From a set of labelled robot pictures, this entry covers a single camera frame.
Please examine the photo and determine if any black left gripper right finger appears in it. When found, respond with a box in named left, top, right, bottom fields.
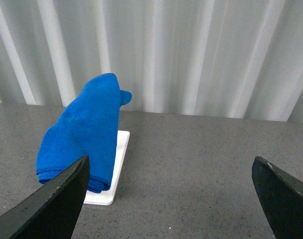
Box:
left=252, top=156, right=303, bottom=239

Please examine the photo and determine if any white towel rack tray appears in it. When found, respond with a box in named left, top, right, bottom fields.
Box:
left=84, top=130, right=130, bottom=206

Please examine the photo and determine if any blue microfiber cloth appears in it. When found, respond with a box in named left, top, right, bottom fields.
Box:
left=36, top=73, right=132, bottom=193

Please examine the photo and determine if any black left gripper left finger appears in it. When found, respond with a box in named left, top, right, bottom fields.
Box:
left=0, top=156, right=90, bottom=239

